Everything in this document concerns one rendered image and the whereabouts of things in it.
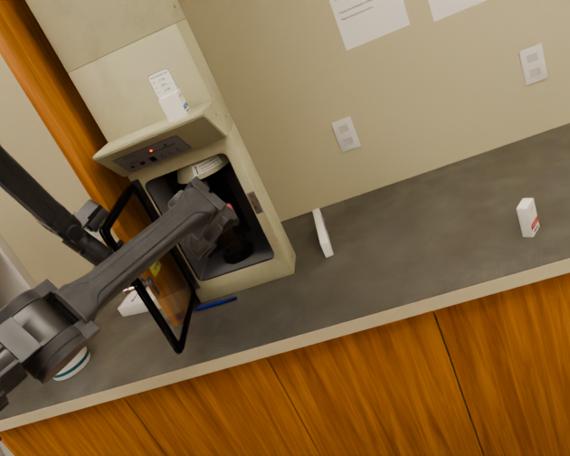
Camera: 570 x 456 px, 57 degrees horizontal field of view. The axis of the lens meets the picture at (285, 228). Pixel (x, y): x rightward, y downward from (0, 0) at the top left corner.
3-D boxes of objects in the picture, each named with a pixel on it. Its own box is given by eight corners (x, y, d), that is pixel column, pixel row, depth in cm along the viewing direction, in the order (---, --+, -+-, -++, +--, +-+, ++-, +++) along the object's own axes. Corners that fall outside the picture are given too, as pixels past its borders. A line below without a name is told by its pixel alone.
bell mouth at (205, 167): (185, 167, 166) (177, 152, 164) (235, 148, 162) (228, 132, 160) (171, 190, 150) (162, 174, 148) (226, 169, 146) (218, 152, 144)
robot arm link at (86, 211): (40, 219, 124) (65, 234, 122) (71, 182, 128) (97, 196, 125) (63, 241, 135) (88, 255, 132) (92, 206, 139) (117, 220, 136)
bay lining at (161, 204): (213, 242, 185) (166, 153, 170) (280, 219, 179) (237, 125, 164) (198, 281, 163) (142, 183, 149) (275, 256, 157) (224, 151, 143)
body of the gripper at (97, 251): (101, 268, 139) (78, 251, 137) (124, 242, 136) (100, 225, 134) (94, 280, 133) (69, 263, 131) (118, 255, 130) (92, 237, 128)
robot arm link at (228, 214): (176, 238, 137) (201, 261, 137) (203, 207, 133) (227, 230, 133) (194, 226, 149) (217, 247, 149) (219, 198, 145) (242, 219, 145)
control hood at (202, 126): (125, 175, 148) (107, 142, 144) (229, 134, 140) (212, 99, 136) (110, 191, 138) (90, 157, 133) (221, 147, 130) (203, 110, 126)
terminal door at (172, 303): (196, 292, 163) (131, 181, 147) (181, 356, 136) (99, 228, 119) (194, 293, 163) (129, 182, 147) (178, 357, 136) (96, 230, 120)
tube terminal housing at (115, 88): (214, 261, 189) (102, 56, 158) (298, 234, 181) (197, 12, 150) (200, 303, 167) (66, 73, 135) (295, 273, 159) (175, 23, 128)
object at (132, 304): (137, 295, 190) (132, 287, 189) (174, 287, 185) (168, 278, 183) (122, 317, 180) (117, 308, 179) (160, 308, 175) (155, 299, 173)
